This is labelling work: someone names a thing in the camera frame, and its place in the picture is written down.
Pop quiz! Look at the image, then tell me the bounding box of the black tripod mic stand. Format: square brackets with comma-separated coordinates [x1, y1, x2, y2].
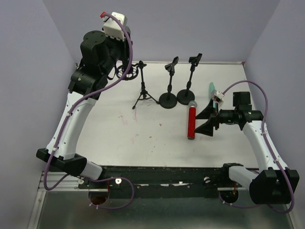
[124, 61, 160, 110]

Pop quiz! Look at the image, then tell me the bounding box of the aluminium frame profile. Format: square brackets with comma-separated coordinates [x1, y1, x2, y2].
[26, 62, 83, 229]

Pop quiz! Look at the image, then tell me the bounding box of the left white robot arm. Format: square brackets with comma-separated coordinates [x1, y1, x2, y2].
[36, 31, 132, 180]

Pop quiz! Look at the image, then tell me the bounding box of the black front mounting rail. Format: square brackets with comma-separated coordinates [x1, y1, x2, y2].
[78, 166, 244, 203]

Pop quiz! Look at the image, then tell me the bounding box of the right round-base mic stand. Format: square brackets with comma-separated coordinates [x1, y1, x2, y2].
[177, 53, 202, 105]

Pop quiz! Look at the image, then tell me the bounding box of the black glitter microphone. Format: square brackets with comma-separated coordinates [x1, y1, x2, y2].
[125, 26, 131, 36]

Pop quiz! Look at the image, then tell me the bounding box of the teal green microphone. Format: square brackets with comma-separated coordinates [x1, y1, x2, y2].
[208, 82, 218, 113]

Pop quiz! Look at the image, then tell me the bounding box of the middle round-base mic stand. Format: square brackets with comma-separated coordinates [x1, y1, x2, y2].
[159, 56, 179, 109]

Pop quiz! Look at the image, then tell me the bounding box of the red glitter microphone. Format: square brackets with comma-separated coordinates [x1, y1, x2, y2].
[187, 101, 197, 140]

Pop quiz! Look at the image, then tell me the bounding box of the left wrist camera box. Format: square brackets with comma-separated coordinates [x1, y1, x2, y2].
[100, 12, 127, 41]

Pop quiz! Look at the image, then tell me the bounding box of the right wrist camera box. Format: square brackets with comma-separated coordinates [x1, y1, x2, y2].
[211, 90, 225, 104]

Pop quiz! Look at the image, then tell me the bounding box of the round-base mic stand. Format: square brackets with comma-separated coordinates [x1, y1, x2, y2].
[159, 56, 179, 109]
[177, 53, 202, 105]

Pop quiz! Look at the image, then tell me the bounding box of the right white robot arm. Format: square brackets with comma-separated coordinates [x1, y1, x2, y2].
[194, 92, 299, 205]

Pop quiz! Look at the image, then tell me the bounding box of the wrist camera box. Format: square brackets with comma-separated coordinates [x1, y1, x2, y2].
[211, 90, 225, 104]
[100, 12, 127, 41]

